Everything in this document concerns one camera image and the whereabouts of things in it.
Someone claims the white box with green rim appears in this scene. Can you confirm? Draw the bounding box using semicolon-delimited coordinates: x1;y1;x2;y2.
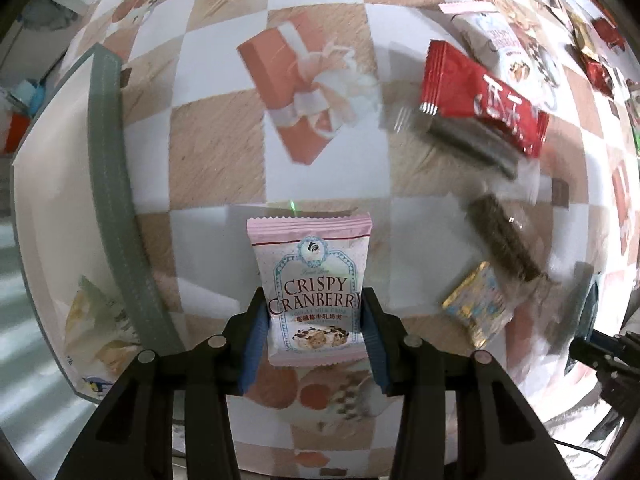
10;42;186;403

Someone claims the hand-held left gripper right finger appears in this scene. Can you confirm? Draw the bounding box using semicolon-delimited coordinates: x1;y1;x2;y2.
361;286;576;480

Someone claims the yellow white snack packet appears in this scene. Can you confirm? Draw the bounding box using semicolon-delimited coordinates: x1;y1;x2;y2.
65;275;143;376

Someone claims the blue bucket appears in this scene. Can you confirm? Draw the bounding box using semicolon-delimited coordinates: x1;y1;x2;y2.
10;80;48;116

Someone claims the orange bucket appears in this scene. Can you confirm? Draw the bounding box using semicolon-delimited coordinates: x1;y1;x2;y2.
0;112;36;153

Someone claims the red snack packet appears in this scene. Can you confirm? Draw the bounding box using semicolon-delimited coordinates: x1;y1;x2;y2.
419;40;550;159

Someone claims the pink snack packet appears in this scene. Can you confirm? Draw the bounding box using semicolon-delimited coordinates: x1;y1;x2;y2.
246;212;373;367
440;1;558;111

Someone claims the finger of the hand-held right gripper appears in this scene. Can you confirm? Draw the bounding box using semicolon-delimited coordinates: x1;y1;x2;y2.
567;270;640;376

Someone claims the black cable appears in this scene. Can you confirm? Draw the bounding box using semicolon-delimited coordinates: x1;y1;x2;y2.
550;437;608;461

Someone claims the clear dark snack bar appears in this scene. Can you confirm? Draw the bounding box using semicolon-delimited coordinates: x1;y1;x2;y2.
385;105;531;181
460;192;556;291

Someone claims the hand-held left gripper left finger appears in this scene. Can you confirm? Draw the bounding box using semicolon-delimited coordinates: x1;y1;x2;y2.
55;286;271;480

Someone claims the gold blue snack packet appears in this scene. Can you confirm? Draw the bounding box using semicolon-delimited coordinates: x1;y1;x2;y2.
441;260;516;346

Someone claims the pile of assorted snacks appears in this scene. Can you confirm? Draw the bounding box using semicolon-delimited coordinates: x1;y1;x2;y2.
502;0;640;156

